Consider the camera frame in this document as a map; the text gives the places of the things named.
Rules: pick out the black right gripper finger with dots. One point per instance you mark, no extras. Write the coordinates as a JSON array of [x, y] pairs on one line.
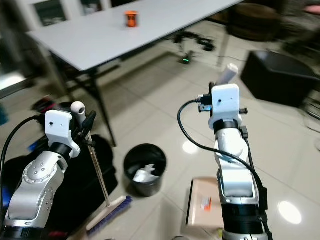
[[211, 89]]

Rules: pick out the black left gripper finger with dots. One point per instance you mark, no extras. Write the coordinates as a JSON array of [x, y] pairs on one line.
[[91, 121]]

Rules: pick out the wooden broom with purple bristles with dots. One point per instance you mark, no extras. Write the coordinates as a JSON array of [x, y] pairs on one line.
[[103, 181]]

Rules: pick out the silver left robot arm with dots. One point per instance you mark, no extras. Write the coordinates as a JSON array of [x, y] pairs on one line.
[[37, 175]]

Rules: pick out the large black bag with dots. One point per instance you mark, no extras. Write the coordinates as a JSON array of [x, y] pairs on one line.
[[80, 192]]

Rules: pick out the black square ottoman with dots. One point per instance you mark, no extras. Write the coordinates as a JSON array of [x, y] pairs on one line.
[[275, 75]]

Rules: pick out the white crumpled paper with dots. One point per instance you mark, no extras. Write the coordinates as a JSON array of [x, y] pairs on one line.
[[146, 174]]

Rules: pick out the round brown pouffe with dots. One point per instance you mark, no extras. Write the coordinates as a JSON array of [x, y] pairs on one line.
[[255, 22]]

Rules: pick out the black round trash bin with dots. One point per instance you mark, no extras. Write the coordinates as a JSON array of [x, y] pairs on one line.
[[145, 190]]

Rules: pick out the white folding table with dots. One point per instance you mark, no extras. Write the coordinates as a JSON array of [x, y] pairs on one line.
[[110, 35]]

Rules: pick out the colourful snack wrapper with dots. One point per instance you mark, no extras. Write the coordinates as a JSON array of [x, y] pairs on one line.
[[205, 202]]

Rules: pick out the blue plastic object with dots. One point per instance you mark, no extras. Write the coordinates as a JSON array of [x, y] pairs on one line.
[[5, 196]]

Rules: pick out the small orange black object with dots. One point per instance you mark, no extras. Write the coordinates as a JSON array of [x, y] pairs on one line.
[[131, 19]]

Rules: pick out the white glass-door cabinet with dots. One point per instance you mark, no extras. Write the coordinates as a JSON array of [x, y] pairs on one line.
[[50, 11]]

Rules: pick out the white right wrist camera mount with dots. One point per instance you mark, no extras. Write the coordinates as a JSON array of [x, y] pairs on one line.
[[225, 100]]

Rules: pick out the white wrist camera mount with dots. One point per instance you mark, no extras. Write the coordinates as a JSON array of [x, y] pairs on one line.
[[225, 100], [57, 127]]

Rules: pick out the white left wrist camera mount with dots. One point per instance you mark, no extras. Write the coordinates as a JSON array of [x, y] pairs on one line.
[[57, 127]]

